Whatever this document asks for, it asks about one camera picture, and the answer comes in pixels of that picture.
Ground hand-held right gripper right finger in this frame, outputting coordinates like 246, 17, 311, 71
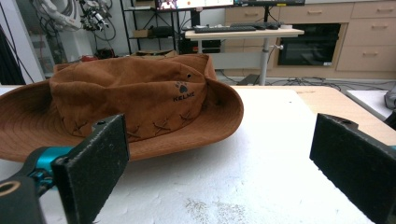
309, 113, 396, 224

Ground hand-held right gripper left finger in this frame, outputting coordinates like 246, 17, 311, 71
50, 113, 131, 224

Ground brown suede brimmed hat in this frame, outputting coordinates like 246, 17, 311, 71
0, 53, 245, 163

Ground white board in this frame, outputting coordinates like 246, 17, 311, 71
346, 90, 392, 122

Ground white foam table mat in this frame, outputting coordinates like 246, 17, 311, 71
0, 85, 376, 224

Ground beige drawer cabinet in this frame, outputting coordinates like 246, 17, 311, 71
222, 1, 396, 80

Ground black built-in oven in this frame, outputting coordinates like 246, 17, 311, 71
276, 22, 342, 66

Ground cardboard box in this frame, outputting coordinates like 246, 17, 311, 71
132, 28, 153, 38

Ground black metal shelf rack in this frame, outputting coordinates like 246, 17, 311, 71
120, 0, 200, 56

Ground light wooden standing desk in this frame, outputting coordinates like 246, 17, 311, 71
184, 27, 305, 87

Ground black computer keyboard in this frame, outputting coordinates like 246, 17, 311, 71
193, 25, 257, 35

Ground computer monitor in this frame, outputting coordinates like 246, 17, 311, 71
155, 0, 234, 12

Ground black floor cables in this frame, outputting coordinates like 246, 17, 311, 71
218, 70, 396, 91

